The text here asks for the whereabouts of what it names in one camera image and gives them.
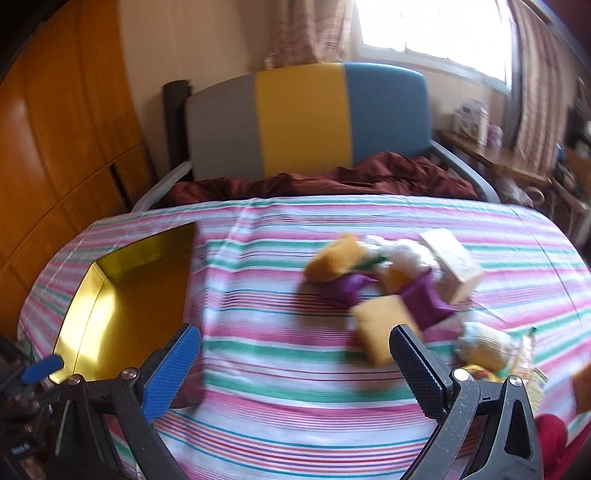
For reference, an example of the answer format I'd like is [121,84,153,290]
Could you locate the red cloth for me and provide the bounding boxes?
[536,413,591,480]

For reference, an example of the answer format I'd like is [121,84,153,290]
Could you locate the beige striped curtain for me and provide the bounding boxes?
[503,0,583,171]

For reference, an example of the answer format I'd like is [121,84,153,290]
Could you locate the pale printed packet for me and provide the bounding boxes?
[517,328,550,411]

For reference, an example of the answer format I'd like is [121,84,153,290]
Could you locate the small clear plastic bag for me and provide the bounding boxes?
[365,235,393,259]

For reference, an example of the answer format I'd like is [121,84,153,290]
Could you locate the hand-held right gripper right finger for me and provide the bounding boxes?
[389,324,546,480]

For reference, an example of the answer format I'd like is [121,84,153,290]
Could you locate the cream carton box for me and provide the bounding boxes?
[418,228,486,305]

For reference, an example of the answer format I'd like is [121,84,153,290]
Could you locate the wooden side table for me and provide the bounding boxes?
[436,129,591,245]

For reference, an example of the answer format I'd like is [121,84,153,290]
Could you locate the maroon quilt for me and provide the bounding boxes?
[157,152,481,206]

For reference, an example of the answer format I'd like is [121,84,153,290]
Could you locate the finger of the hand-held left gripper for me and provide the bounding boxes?
[21,354,65,386]

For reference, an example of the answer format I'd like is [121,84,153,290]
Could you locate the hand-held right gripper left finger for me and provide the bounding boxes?
[48,323,204,480]

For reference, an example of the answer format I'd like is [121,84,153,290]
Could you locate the white carton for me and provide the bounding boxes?
[452,99,490,146]

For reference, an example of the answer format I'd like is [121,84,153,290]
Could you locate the purple snack packet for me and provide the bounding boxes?
[318,272,377,308]
[399,270,455,328]

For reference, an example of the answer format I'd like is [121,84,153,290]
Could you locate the pink patterned curtain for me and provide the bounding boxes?
[263,0,365,70]

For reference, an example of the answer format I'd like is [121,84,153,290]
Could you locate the window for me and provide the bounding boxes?
[355,0,518,88]

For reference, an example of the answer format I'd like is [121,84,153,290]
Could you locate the large clear plastic bag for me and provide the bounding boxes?
[388,240,439,278]

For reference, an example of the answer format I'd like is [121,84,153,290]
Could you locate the wooden wardrobe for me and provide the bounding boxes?
[0,0,158,337]

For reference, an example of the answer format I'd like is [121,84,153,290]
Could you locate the white and yellow packet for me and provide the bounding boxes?
[455,322,513,372]

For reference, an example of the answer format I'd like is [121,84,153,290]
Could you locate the striped bedsheet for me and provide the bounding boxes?
[16,196,591,480]

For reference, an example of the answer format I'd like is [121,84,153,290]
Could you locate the grey yellow blue headboard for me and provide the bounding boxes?
[185,62,432,181]

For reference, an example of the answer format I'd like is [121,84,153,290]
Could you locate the maroon gift box gold lining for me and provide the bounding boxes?
[50,220,208,409]

